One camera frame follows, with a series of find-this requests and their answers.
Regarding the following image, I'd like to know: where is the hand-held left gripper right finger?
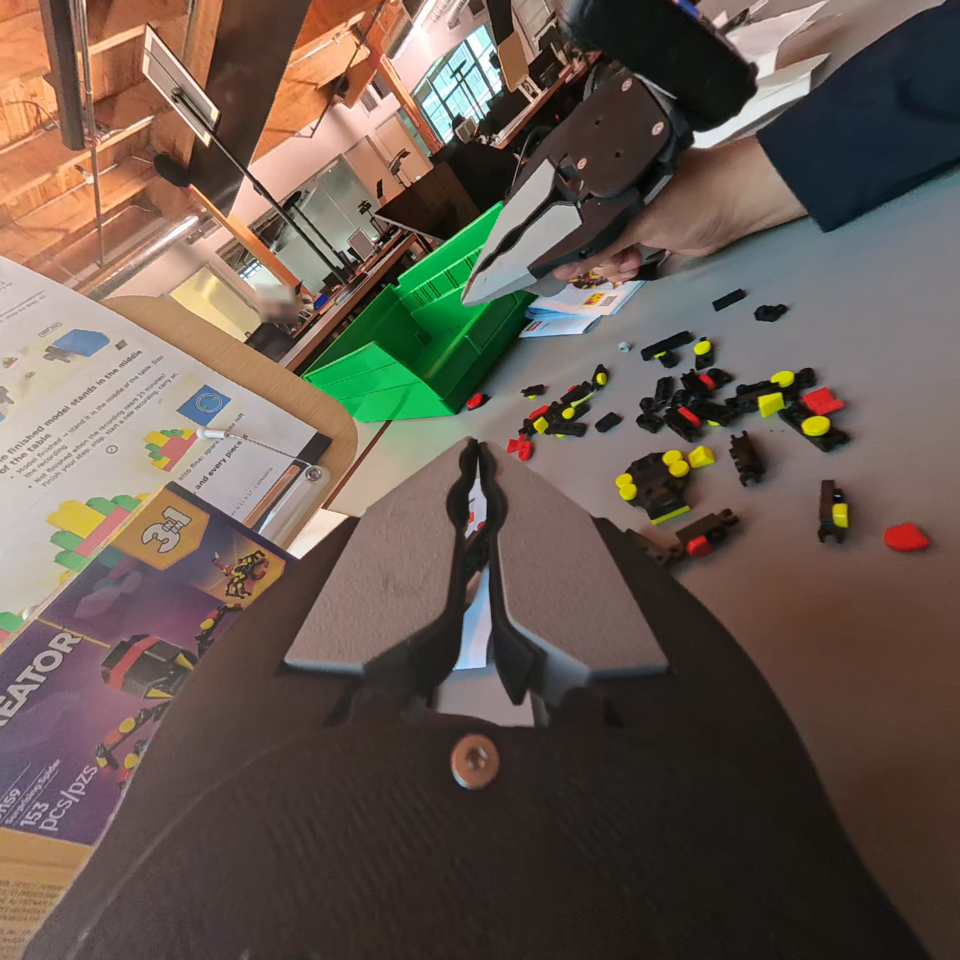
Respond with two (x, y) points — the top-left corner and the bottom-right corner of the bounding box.
(480, 443), (672, 709)

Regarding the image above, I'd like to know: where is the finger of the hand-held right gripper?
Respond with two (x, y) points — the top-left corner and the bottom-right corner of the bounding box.
(468, 207), (604, 307)
(462, 158), (562, 306)

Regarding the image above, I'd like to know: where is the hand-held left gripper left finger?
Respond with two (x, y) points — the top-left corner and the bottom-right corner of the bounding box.
(285, 438), (481, 703)

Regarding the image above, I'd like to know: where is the pile of lego pieces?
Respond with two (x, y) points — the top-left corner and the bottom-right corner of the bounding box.
(503, 285), (934, 568)

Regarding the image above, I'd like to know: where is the person's right forearm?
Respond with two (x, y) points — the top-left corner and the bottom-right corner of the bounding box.
(758, 0), (960, 234)

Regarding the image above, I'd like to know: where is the purple lego set box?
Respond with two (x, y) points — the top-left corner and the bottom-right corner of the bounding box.
(0, 483), (294, 849)

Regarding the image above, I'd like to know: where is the person's right hand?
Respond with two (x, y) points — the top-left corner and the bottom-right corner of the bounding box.
(578, 135), (811, 286)

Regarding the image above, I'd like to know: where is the closed instruction booklet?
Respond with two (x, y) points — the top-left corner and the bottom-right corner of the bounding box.
(518, 273), (646, 340)

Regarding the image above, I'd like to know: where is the open spider instruction booklet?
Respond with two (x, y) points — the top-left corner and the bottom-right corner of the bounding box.
(447, 465), (499, 672)

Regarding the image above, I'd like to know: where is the crumpled white paper bag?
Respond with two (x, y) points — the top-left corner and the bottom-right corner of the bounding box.
(698, 0), (831, 148)

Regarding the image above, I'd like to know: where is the green plastic bin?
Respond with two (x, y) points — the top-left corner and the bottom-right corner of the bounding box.
(305, 203), (538, 424)

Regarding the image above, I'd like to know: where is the printed instruction sheet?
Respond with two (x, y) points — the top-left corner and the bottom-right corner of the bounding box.
(0, 255), (324, 631)

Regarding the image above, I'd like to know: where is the white panel on stand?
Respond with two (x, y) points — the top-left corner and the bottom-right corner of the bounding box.
(143, 27), (222, 147)

